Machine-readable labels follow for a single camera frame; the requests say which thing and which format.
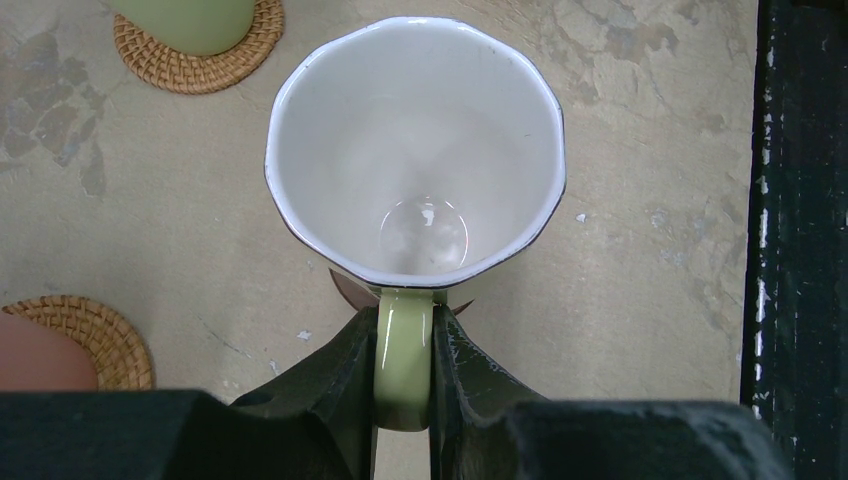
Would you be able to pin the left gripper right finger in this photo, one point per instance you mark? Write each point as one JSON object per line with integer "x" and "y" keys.
{"x": 486, "y": 424}

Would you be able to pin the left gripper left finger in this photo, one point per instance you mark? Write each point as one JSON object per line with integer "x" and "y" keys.
{"x": 314, "y": 421}

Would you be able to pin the dark walnut wooden coaster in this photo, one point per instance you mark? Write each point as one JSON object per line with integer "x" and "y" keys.
{"x": 360, "y": 296}

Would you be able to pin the woven rattan coaster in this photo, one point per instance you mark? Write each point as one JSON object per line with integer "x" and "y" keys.
{"x": 118, "y": 352}
{"x": 170, "y": 70}

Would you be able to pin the yellow mug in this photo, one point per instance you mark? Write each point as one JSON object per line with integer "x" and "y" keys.
{"x": 415, "y": 156}

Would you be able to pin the pink mug front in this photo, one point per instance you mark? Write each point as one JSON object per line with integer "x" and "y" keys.
{"x": 35, "y": 358}

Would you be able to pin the green mug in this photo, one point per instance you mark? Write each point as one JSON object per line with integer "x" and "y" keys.
{"x": 193, "y": 27}

